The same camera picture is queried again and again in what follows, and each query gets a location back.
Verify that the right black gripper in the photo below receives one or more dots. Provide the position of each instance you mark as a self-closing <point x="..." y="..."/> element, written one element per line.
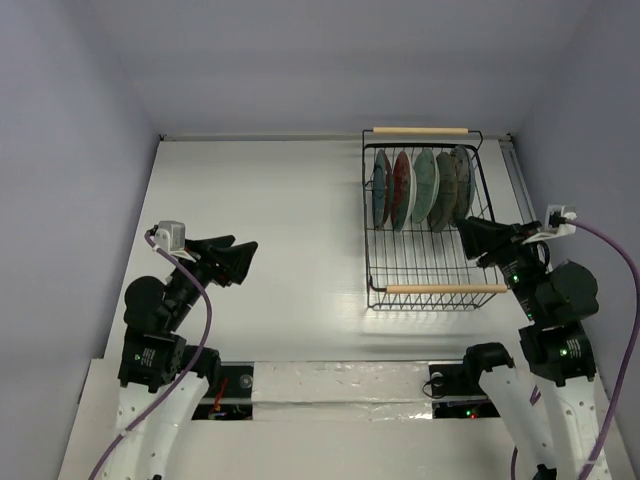
<point x="505" y="245"/>

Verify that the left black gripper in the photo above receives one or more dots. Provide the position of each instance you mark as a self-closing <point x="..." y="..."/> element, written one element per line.
<point x="231" y="261"/>

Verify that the grey reindeer plate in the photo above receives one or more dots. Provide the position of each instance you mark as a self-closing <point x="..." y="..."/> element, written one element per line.
<point x="442" y="210"/>

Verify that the blue floral white plate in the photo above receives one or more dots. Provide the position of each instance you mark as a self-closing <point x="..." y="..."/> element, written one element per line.
<point x="466" y="182"/>

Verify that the light green plate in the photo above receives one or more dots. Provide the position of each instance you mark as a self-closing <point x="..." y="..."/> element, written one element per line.
<point x="427" y="184"/>

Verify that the black wire dish rack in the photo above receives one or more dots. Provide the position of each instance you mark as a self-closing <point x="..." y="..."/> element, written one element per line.
<point x="417" y="269"/>

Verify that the red and blue plate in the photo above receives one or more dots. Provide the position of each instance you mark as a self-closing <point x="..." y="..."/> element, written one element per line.
<point x="404" y="196"/>

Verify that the dark blue plate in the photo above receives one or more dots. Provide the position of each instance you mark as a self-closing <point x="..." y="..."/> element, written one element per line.
<point x="382" y="187"/>

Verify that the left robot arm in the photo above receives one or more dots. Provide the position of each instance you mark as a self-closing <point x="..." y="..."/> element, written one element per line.
<point x="166" y="367"/>

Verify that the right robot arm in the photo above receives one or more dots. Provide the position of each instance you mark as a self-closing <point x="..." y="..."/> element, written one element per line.
<point x="555" y="300"/>

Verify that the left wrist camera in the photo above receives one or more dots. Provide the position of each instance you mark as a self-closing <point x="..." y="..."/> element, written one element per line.
<point x="170" y="236"/>

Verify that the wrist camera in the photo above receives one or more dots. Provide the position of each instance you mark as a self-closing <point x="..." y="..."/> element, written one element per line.
<point x="170" y="236"/>
<point x="557" y="223"/>

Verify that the metal rail at right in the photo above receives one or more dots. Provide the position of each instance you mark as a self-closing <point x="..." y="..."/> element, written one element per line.
<point x="516" y="177"/>

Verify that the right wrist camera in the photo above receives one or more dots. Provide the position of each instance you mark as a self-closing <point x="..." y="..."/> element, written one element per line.
<point x="557" y="223"/>

